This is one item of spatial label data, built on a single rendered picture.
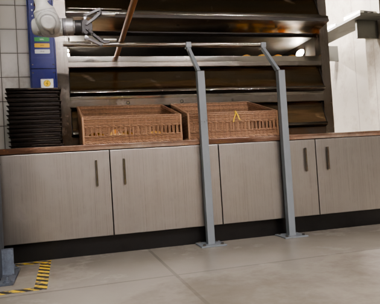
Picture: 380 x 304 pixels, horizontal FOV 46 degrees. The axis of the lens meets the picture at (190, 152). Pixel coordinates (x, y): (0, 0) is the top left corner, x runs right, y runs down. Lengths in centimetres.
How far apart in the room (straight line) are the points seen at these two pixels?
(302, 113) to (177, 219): 136
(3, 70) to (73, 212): 108
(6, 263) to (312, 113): 227
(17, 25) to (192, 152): 138
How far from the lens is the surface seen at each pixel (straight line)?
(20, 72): 304
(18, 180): 243
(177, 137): 254
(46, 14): 230
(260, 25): 330
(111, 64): 305
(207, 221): 247
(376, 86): 609
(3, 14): 314
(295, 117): 334
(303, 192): 274
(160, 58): 310
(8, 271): 220
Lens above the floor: 45
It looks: 1 degrees up
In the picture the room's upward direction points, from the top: 4 degrees counter-clockwise
